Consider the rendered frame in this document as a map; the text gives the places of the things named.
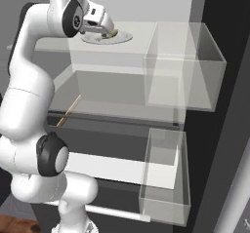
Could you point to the large clear door bin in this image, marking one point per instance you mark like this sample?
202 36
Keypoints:
195 77

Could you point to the dark grey fridge door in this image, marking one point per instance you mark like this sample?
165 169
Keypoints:
224 120

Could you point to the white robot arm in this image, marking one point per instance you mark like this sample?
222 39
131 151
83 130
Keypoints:
27 107

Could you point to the white round plate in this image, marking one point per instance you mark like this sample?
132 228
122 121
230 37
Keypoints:
122 38

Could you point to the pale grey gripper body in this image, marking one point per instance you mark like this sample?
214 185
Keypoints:
103 25

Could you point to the open dark grey fridge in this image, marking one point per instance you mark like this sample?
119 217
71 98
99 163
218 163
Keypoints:
110 136

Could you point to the small clear door bin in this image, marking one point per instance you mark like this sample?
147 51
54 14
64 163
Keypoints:
169 191

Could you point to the yellowish green fish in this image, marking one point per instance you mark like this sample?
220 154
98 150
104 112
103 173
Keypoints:
113 33

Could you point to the white fridge drawer front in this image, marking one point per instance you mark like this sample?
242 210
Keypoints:
107 168

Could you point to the clear glass fridge shelf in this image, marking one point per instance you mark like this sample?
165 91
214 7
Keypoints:
130 53

